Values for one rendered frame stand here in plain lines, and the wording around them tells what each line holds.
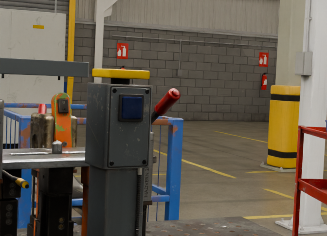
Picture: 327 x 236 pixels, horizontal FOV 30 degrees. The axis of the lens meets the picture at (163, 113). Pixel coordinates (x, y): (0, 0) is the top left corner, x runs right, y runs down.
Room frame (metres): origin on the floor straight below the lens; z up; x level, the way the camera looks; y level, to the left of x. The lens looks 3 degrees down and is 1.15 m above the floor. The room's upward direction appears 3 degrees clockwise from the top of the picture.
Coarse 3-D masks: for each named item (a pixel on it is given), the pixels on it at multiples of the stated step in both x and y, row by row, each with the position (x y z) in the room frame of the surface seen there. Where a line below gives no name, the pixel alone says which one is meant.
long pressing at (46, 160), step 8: (8, 152) 1.12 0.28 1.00; (16, 152) 1.13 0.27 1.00; (24, 152) 1.13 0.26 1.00; (32, 152) 1.14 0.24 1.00; (40, 152) 1.14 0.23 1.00; (48, 152) 1.15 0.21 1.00; (64, 152) 1.17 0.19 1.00; (72, 152) 1.17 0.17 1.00; (80, 152) 1.18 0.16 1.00; (8, 160) 1.00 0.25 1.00; (16, 160) 1.01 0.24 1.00; (24, 160) 1.02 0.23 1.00; (32, 160) 1.02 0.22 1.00; (40, 160) 1.03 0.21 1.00; (48, 160) 1.04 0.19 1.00; (56, 160) 1.04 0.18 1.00; (64, 160) 1.05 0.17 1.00; (72, 160) 1.06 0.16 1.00; (80, 160) 1.07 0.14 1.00; (8, 168) 1.00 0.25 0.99; (16, 168) 1.01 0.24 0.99; (24, 168) 1.01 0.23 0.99; (32, 168) 1.02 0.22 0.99
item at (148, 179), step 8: (152, 136) 1.01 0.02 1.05; (152, 144) 1.01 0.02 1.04; (152, 152) 1.01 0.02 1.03; (152, 160) 1.01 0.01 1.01; (152, 168) 1.01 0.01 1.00; (144, 184) 1.00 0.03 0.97; (144, 192) 1.00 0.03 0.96; (144, 200) 1.00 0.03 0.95; (144, 208) 1.01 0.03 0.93; (144, 216) 1.01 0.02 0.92; (144, 224) 1.01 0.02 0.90; (144, 232) 1.01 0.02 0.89
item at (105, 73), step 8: (96, 72) 0.83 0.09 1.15; (104, 72) 0.81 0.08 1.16; (112, 72) 0.79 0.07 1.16; (120, 72) 0.80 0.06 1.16; (128, 72) 0.81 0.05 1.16; (136, 72) 0.81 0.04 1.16; (144, 72) 0.82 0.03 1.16; (112, 80) 0.83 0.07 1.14; (120, 80) 0.82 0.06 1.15; (128, 80) 0.83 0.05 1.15
